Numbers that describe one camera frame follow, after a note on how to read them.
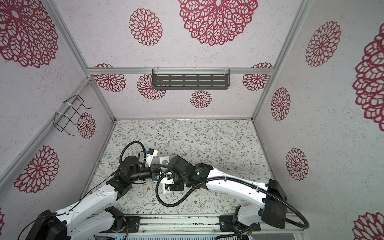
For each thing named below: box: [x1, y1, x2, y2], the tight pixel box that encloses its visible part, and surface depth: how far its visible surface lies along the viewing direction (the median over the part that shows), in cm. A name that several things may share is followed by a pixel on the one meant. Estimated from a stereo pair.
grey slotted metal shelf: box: [152, 68, 230, 90], surface depth 96 cm
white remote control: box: [160, 177, 175, 195], surface depth 61 cm
